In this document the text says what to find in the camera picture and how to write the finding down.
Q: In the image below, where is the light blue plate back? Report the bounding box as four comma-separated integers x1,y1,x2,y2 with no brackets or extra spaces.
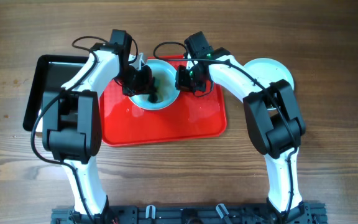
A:
129,59,180,110

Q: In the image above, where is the green yellow sponge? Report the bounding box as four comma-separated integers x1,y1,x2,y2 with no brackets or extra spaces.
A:
147,77,159,103

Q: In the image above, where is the red plastic tray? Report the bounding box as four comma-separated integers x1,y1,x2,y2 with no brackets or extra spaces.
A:
99,81,227,147

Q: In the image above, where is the light blue plate front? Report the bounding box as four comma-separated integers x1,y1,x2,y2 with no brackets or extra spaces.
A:
243,58,295,90

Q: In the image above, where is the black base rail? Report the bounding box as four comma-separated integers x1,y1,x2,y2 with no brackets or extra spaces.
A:
50,202,328,224

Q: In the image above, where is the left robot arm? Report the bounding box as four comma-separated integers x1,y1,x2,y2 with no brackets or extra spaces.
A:
36,42,154,223

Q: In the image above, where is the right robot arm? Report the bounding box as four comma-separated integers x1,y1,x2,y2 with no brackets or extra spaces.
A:
177,49,306,223

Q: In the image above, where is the light blue plate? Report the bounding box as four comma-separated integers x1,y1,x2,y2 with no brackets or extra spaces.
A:
129,59,180,110
243,58,295,90

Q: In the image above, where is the black rectangular tray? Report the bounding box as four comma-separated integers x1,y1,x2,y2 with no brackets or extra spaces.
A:
22,55,88,131

